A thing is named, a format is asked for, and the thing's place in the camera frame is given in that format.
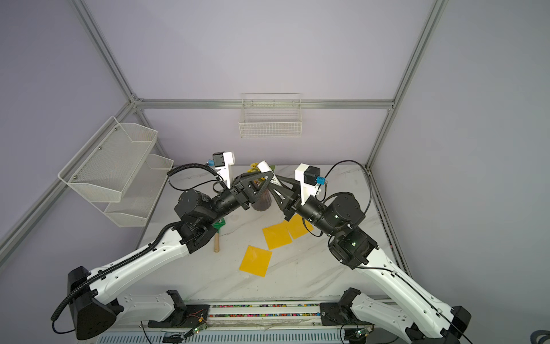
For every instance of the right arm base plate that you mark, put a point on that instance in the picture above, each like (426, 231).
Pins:
(332, 314)

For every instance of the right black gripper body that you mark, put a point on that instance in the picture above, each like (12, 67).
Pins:
(294, 207)

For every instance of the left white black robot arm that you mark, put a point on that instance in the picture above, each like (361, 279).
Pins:
(92, 296)

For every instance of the yellow envelope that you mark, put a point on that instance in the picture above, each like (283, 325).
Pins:
(256, 261)
(296, 228)
(277, 236)

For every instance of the white two-tier mesh shelf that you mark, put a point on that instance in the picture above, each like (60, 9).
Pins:
(118, 173)

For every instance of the green toy rake wooden handle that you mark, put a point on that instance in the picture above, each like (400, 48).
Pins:
(217, 226)

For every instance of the sunflower bouquet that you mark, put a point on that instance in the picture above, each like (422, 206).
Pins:
(254, 168)

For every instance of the white wire wall basket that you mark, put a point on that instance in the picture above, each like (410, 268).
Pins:
(271, 115)

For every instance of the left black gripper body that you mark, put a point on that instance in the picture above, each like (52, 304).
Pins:
(240, 197)

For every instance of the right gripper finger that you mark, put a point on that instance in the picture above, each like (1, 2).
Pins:
(284, 201)
(283, 184)

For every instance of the white glue stick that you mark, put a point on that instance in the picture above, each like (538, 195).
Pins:
(264, 167)

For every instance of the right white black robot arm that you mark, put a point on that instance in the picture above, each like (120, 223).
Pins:
(419, 316)

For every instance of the brown ribbed vase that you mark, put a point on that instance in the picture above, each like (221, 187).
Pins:
(263, 203)

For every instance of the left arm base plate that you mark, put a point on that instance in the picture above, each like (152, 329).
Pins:
(183, 316)

